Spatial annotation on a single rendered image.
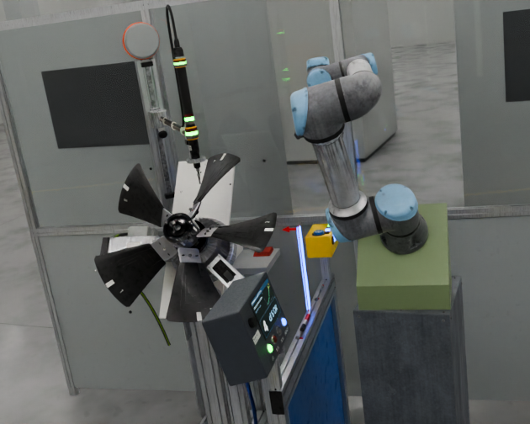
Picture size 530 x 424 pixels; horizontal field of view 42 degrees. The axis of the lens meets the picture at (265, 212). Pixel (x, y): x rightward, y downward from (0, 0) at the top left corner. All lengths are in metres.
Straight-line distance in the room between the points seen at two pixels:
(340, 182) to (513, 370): 1.75
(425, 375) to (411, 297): 0.26
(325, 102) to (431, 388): 1.00
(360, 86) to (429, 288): 0.70
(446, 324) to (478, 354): 1.24
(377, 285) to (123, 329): 1.94
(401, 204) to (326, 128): 0.37
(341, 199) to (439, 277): 0.41
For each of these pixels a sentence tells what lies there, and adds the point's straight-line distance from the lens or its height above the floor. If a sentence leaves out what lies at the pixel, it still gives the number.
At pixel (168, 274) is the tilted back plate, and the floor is 0.97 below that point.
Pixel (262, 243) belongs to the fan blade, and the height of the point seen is 1.16.
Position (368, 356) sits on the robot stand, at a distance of 2.30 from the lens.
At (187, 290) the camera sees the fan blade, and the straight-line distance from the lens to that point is 2.51.
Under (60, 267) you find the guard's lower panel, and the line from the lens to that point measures 3.85.
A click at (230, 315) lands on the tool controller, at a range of 1.72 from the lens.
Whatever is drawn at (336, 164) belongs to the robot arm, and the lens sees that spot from 1.92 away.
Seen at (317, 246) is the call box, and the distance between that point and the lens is 2.73.
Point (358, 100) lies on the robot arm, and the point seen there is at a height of 1.70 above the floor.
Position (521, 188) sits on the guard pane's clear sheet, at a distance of 3.13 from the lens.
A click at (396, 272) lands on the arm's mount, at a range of 2.20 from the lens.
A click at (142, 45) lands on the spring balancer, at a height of 1.86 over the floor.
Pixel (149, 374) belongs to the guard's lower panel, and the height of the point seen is 0.14.
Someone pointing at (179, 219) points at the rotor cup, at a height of 1.25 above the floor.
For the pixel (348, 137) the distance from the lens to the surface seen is 3.09.
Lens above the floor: 1.96
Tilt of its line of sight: 16 degrees down
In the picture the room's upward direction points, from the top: 8 degrees counter-clockwise
